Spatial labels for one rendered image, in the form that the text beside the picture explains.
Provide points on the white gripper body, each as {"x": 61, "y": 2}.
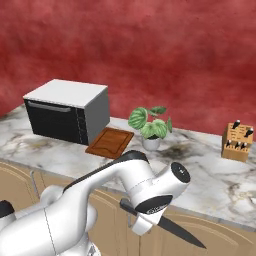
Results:
{"x": 141, "y": 226}

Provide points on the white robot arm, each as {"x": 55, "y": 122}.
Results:
{"x": 66, "y": 216}

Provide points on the brown wooden cutting board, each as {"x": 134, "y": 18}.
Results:
{"x": 110, "y": 141}

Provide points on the wooden knife block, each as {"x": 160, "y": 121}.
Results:
{"x": 236, "y": 148}

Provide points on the beige cupboard door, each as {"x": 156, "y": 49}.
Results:
{"x": 16, "y": 186}
{"x": 226, "y": 241}
{"x": 111, "y": 226}

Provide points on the green plant in white pot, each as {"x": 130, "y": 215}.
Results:
{"x": 151, "y": 128}

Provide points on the white and black microwave oven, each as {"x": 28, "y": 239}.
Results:
{"x": 66, "y": 96}

